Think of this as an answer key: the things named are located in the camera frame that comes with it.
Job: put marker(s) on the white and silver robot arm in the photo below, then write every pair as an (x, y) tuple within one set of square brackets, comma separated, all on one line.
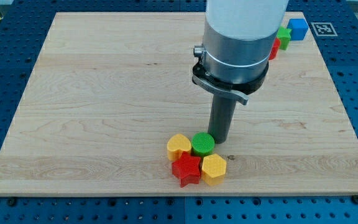
[(233, 58)]

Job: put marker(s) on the red block behind arm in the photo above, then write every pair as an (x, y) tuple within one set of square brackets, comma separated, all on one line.
[(275, 48)]

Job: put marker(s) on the yellow heart block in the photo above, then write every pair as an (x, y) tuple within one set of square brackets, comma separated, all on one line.
[(177, 145)]

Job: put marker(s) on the green cylinder block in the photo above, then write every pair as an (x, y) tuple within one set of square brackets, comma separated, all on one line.
[(202, 144)]

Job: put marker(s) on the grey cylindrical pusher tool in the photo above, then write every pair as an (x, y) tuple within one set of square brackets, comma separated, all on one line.
[(222, 111)]

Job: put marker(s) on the red star block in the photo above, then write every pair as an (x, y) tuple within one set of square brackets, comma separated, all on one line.
[(187, 169)]

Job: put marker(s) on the yellow hexagon block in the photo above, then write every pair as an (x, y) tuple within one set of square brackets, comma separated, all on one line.
[(213, 169)]

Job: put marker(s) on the wooden board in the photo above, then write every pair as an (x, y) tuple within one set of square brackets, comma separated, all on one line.
[(109, 89)]

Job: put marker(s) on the green star block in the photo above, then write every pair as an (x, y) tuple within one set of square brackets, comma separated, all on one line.
[(284, 35)]

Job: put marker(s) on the blue cube block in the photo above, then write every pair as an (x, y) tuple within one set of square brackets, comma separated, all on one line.
[(299, 28)]

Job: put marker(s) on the black and white fiducial marker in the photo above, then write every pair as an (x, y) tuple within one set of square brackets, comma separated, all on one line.
[(324, 29)]

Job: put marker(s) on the black bolt front left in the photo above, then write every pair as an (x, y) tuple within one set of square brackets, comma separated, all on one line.
[(11, 202)]

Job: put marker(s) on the black bolt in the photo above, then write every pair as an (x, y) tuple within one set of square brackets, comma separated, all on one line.
[(354, 199), (11, 202)]

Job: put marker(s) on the black bolt front right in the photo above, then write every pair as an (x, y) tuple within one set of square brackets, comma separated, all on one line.
[(354, 199)]

